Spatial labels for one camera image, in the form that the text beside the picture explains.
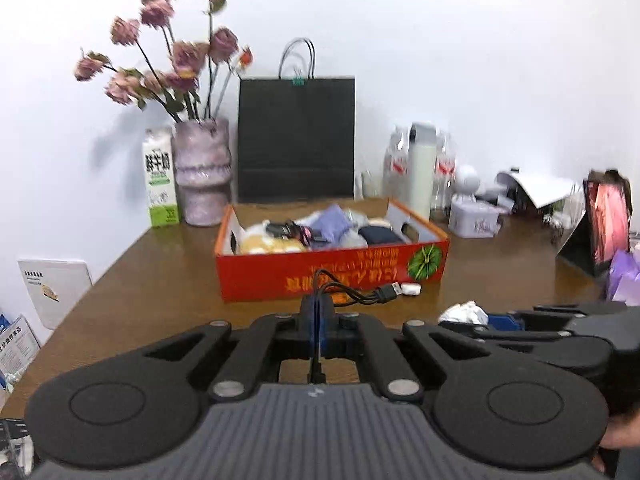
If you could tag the dried pink roses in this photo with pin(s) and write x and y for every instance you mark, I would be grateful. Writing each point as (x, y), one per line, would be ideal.
(185, 57)

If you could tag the white and yellow plush toy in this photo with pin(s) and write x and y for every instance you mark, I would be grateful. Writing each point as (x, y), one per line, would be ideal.
(267, 245)

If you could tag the white tin box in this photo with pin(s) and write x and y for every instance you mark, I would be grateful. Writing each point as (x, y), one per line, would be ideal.
(472, 217)

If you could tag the small white device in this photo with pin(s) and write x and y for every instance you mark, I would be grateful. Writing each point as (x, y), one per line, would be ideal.
(502, 200)

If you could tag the black paper bag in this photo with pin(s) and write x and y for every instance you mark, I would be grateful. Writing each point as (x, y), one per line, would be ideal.
(295, 140)

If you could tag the small white plug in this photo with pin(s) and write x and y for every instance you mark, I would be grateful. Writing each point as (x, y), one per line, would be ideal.
(411, 289)

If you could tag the person's right hand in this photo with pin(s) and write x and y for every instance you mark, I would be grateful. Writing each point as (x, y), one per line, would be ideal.
(625, 432)

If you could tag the red cardboard box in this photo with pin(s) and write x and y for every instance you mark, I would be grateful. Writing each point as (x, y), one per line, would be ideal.
(260, 275)

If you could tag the clear glass cup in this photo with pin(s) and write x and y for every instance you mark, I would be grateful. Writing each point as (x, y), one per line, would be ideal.
(371, 186)

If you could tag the white booklet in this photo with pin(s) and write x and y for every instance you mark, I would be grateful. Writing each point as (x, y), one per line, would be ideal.
(55, 290)

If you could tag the blue and white packet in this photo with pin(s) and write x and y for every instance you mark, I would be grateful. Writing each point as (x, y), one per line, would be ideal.
(15, 345)

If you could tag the wooden desktop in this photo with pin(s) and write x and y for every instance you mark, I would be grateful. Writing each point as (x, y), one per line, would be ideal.
(150, 285)

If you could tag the white thermos bottle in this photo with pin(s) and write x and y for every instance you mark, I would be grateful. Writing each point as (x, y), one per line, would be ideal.
(420, 175)

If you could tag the white folded card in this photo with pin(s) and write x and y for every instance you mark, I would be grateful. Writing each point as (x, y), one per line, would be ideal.
(545, 187)

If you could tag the purple ceramic vase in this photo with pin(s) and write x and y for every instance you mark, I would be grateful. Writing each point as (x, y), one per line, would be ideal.
(202, 175)

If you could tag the purple plastic bag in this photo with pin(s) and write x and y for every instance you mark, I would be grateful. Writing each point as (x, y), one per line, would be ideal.
(625, 275)

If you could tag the green binder clip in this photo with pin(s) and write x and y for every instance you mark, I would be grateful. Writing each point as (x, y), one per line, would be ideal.
(298, 81)

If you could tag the purple knitted pouch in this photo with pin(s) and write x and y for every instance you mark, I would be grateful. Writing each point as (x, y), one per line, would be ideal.
(332, 222)

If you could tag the white round camera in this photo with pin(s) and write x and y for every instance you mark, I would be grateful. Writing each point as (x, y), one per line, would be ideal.
(467, 177)

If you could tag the dark blue pouch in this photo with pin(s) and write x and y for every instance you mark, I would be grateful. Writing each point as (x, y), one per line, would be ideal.
(380, 235)

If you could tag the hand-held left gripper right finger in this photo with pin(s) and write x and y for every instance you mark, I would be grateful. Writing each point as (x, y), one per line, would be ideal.
(326, 330)

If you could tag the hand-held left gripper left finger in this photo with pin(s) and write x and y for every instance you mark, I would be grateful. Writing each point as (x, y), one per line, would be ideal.
(307, 320)

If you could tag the black tablet with red screen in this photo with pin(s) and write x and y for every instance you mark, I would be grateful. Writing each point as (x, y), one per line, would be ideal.
(607, 215)

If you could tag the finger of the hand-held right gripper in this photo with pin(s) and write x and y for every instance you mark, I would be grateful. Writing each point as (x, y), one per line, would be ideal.
(550, 347)
(502, 321)

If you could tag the white tissue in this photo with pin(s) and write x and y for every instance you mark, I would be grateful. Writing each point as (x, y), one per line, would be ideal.
(464, 312)

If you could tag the green and white milk carton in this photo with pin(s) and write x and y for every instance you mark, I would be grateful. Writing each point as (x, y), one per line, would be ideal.
(160, 180)

